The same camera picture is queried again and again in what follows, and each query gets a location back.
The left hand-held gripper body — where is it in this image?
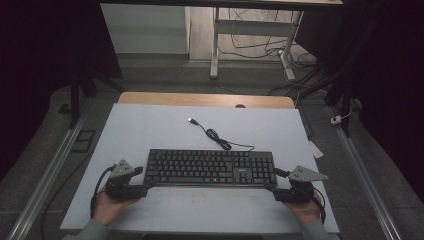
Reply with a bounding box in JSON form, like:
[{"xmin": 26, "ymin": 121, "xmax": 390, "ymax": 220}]
[{"xmin": 104, "ymin": 159, "xmax": 148, "ymax": 201}]

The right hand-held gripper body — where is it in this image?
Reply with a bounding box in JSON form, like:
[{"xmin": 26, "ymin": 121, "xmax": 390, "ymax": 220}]
[{"xmin": 273, "ymin": 165, "xmax": 329, "ymax": 205}]

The black computer keyboard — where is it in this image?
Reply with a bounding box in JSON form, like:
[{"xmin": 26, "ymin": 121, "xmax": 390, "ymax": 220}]
[{"xmin": 143, "ymin": 148, "xmax": 278, "ymax": 188}]

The person's right hand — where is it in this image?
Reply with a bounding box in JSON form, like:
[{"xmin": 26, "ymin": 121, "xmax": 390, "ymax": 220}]
[{"xmin": 283, "ymin": 191, "xmax": 324, "ymax": 224}]

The person's left hand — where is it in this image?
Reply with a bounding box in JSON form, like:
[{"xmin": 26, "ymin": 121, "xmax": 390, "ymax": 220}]
[{"xmin": 92, "ymin": 186, "xmax": 141, "ymax": 227}]

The white paper tag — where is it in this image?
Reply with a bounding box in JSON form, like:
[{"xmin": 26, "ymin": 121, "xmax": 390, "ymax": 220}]
[{"xmin": 308, "ymin": 139, "xmax": 325, "ymax": 160}]

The black metal stand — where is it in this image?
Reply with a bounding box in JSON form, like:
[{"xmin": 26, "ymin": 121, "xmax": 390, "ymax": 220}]
[
  {"xmin": 299, "ymin": 19, "xmax": 363, "ymax": 138},
  {"xmin": 68, "ymin": 64, "xmax": 126, "ymax": 130}
]

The wooden table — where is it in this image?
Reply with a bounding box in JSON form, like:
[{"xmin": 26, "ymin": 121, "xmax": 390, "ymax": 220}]
[{"xmin": 118, "ymin": 92, "xmax": 297, "ymax": 110}]

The dark curtain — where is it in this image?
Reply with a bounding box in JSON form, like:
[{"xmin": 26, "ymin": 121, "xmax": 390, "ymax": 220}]
[
  {"xmin": 296, "ymin": 0, "xmax": 424, "ymax": 194},
  {"xmin": 0, "ymin": 0, "xmax": 123, "ymax": 181}
]

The white cabinet panel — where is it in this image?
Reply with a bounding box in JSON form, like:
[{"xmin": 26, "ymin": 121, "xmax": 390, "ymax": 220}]
[{"xmin": 99, "ymin": 3, "xmax": 191, "ymax": 55}]

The right hand-held gripper black cable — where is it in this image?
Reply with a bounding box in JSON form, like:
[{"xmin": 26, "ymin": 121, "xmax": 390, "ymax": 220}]
[{"xmin": 312, "ymin": 187, "xmax": 328, "ymax": 225}]

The black rectangular frame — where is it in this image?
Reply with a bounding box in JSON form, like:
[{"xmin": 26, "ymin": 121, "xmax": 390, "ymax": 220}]
[{"xmin": 70, "ymin": 129, "xmax": 97, "ymax": 154}]

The small white box with cable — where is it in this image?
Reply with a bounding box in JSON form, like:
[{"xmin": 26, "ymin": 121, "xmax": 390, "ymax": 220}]
[{"xmin": 329, "ymin": 106, "xmax": 354, "ymax": 126}]

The aluminium rail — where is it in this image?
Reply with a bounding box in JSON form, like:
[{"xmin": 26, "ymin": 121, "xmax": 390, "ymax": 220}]
[
  {"xmin": 6, "ymin": 99, "xmax": 94, "ymax": 240},
  {"xmin": 328, "ymin": 106, "xmax": 405, "ymax": 240}
]

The long thin black cable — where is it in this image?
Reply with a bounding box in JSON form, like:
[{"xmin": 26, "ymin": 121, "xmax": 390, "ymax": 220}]
[{"xmin": 39, "ymin": 151, "xmax": 96, "ymax": 240}]

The black keyboard cable with plug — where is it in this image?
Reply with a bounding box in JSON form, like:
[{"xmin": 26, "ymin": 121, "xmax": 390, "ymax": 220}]
[{"xmin": 187, "ymin": 117, "xmax": 255, "ymax": 152}]

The tangle of black floor cables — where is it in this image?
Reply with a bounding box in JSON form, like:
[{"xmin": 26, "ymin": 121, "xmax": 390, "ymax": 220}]
[{"xmin": 218, "ymin": 8, "xmax": 319, "ymax": 69}]

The white metal desk frame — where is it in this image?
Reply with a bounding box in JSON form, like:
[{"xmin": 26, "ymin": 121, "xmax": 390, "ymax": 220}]
[{"xmin": 209, "ymin": 6, "xmax": 305, "ymax": 81}]

